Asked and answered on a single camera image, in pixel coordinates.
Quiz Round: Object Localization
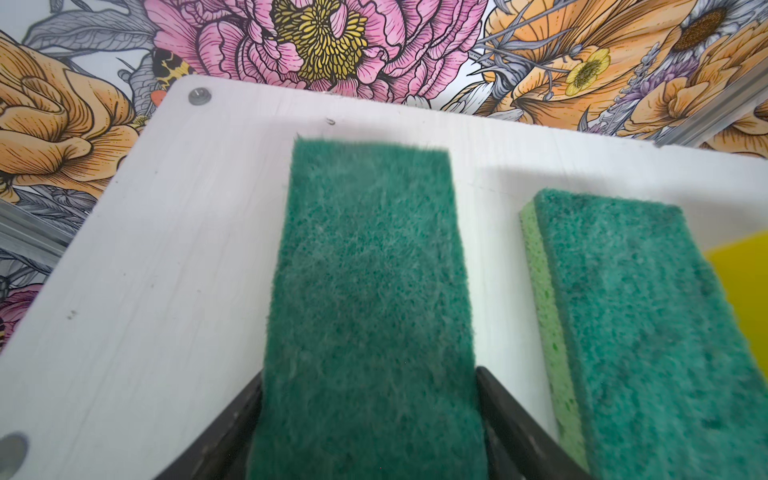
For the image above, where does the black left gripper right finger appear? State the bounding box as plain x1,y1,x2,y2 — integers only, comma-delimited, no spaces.
475,366,590,480

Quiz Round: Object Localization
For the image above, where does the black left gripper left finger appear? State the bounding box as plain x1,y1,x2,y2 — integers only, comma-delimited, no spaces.
156,372,263,480

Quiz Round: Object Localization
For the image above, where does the dark green scouring sponge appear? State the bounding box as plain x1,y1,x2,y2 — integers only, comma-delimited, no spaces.
520,189,767,479

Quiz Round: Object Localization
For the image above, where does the yellow sponge block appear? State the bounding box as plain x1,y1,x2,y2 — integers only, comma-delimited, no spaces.
705,230,768,376

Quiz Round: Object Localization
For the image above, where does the white two-tier metal shelf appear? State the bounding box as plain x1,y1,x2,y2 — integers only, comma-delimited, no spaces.
1,76,767,479

